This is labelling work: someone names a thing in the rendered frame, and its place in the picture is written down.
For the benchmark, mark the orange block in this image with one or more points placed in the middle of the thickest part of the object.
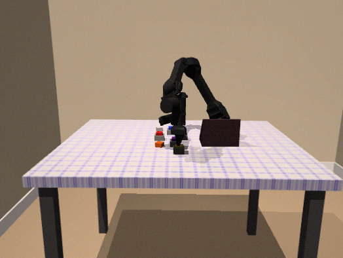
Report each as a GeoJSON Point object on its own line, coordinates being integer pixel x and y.
{"type": "Point", "coordinates": [159, 144]}

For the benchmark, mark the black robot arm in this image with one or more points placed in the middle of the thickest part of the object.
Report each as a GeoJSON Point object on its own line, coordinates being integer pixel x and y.
{"type": "Point", "coordinates": [175, 100]}

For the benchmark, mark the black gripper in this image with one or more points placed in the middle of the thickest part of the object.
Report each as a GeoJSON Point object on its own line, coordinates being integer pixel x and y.
{"type": "Point", "coordinates": [178, 129]}

